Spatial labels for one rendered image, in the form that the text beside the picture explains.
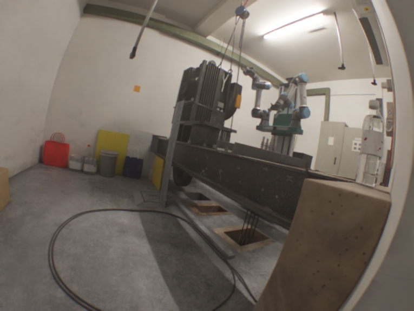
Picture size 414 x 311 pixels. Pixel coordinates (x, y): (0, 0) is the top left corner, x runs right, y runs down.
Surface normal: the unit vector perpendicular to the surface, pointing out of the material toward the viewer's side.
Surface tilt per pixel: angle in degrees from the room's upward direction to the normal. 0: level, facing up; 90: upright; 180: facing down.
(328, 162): 90
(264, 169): 90
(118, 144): 87
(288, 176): 90
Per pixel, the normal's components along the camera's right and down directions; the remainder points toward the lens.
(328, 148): -0.85, -0.15
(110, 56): 0.48, 0.14
